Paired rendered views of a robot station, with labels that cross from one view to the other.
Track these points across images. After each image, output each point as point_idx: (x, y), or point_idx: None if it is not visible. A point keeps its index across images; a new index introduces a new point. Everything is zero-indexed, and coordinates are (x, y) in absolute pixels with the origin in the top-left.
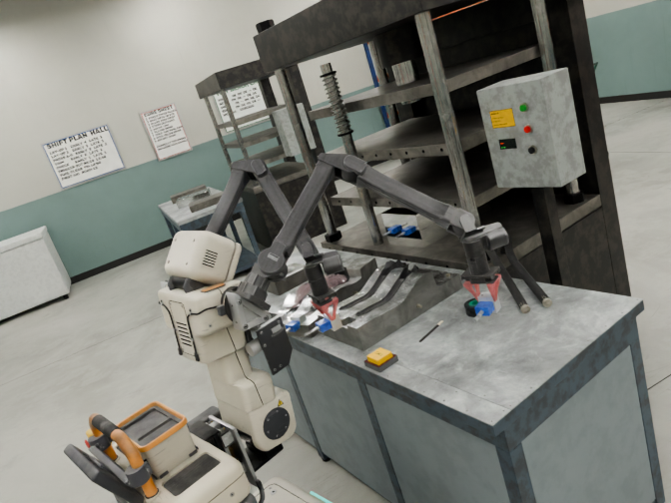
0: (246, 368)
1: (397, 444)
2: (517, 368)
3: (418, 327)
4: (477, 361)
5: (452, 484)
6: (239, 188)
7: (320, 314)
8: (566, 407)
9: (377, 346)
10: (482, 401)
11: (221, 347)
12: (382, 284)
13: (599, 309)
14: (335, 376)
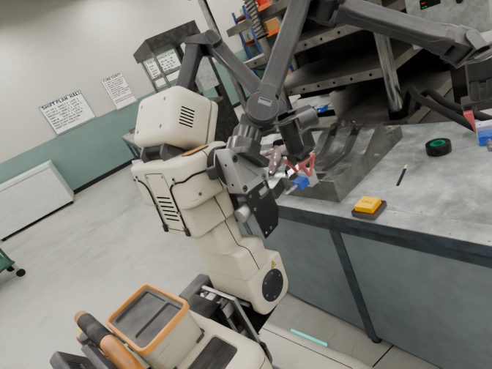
0: (236, 236)
1: (375, 282)
2: None
3: (384, 174)
4: (490, 194)
5: (452, 317)
6: (195, 61)
7: (284, 176)
8: None
9: (352, 196)
10: None
11: (211, 217)
12: (334, 143)
13: None
14: (300, 230)
